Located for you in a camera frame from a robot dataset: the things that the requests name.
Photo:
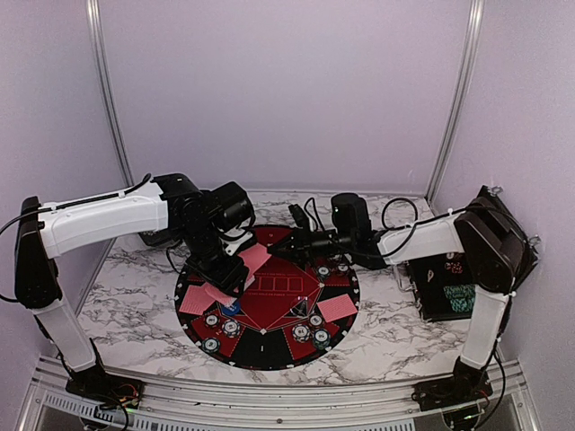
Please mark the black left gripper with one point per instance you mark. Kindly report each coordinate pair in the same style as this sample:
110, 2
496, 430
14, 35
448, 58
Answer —
227, 278

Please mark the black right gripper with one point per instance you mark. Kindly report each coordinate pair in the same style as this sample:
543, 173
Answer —
302, 242

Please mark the red playing card deck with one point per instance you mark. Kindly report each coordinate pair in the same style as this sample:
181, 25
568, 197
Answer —
249, 280

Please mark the blue small blind button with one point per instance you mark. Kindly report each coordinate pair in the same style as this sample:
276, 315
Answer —
232, 310

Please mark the single red playing card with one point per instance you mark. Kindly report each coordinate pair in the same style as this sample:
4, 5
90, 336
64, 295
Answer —
197, 299

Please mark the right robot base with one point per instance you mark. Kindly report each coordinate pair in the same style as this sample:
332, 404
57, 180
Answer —
459, 396

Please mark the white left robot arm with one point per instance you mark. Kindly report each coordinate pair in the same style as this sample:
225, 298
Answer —
59, 245

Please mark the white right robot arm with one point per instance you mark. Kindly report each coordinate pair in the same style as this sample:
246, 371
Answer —
431, 237

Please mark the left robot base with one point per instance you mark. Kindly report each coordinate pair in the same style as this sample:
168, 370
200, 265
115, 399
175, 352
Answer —
112, 390

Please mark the black floral box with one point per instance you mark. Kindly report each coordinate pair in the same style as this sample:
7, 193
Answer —
161, 238

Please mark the clear round dealer button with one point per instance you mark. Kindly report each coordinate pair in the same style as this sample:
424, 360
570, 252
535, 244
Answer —
301, 307

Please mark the round red black poker mat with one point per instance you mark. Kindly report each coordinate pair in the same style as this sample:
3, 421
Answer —
266, 342

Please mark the black poker chip case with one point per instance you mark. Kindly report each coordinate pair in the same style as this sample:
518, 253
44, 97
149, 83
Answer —
497, 256

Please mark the right aluminium frame post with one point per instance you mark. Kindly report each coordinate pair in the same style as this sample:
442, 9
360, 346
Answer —
463, 82

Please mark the aluminium frame post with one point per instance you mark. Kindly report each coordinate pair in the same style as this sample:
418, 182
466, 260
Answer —
463, 82
102, 70

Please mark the aluminium front rail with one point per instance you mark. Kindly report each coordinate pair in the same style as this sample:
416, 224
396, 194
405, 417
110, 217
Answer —
168, 403

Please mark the left aluminium frame post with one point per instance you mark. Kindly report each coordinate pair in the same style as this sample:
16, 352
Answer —
102, 70

